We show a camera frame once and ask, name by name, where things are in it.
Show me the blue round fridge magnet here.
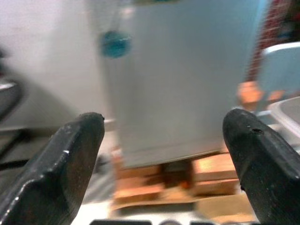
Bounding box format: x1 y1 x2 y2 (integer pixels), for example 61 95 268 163
97 30 132 59

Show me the grey plastic tub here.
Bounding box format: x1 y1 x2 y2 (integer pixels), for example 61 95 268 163
255 96 300 150

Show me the wooden pallet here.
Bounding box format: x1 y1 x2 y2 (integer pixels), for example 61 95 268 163
112 150 242 206

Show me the white small fridge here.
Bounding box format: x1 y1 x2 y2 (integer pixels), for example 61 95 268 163
89 0 274 169

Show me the light blue chair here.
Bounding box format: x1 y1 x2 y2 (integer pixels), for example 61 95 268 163
257 42 300 111

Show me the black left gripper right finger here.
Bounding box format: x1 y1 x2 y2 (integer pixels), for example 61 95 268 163
222 108 300 225

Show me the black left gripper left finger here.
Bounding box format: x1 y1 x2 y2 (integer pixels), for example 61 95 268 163
0 112 105 225

